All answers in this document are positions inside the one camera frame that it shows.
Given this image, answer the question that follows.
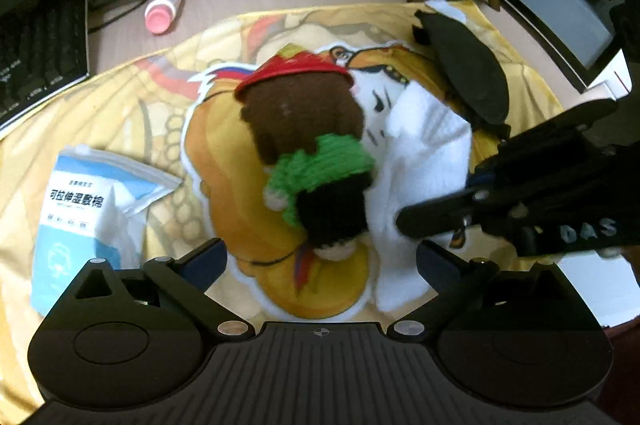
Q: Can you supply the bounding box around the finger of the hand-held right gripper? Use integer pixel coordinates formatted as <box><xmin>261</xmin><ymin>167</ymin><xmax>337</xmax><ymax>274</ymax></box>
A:
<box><xmin>394</xmin><ymin>192</ymin><xmax>483</xmax><ymax>240</ymax></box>
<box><xmin>467</xmin><ymin>98</ymin><xmax>621</xmax><ymax>192</ymax></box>

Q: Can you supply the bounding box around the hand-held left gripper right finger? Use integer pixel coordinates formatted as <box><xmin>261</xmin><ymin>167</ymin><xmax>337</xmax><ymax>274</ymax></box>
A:
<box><xmin>394</xmin><ymin>240</ymin><xmax>572</xmax><ymax>344</ymax></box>

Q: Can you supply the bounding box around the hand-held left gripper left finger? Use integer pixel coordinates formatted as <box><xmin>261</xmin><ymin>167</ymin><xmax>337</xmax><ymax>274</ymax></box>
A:
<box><xmin>65</xmin><ymin>237</ymin><xmax>253</xmax><ymax>344</ymax></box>

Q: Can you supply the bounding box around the white cloth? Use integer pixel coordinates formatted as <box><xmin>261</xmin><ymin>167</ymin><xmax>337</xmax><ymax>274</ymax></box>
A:
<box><xmin>360</xmin><ymin>82</ymin><xmax>474</xmax><ymax>313</ymax></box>

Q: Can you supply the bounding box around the blue white cotton pad packet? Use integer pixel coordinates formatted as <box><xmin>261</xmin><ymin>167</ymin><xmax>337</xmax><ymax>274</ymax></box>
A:
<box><xmin>30</xmin><ymin>145</ymin><xmax>183</xmax><ymax>313</ymax></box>

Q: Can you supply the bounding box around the black fabric pouch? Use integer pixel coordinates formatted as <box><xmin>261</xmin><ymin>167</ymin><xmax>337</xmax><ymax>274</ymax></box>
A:
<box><xmin>412</xmin><ymin>7</ymin><xmax>512</xmax><ymax>139</ymax></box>

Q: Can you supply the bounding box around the grey white box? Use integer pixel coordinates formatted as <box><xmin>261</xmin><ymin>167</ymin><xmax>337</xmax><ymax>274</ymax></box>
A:
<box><xmin>500</xmin><ymin>0</ymin><xmax>632</xmax><ymax>102</ymax></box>

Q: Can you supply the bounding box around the brown green crochet doll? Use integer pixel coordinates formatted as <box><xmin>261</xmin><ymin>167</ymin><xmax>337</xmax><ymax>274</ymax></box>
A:
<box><xmin>240</xmin><ymin>72</ymin><xmax>377</xmax><ymax>263</ymax></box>

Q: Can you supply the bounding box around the yellow printed cloth mat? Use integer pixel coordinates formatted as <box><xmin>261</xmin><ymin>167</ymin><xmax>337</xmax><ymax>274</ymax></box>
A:
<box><xmin>0</xmin><ymin>0</ymin><xmax>568</xmax><ymax>408</ymax></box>

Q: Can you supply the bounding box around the pink cap bottle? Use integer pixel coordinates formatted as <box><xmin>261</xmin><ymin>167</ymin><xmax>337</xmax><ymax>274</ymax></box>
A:
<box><xmin>144</xmin><ymin>0</ymin><xmax>188</xmax><ymax>34</ymax></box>

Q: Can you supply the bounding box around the black keyboard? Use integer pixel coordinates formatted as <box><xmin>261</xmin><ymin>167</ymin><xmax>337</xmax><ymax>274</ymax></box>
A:
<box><xmin>0</xmin><ymin>0</ymin><xmax>92</xmax><ymax>126</ymax></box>

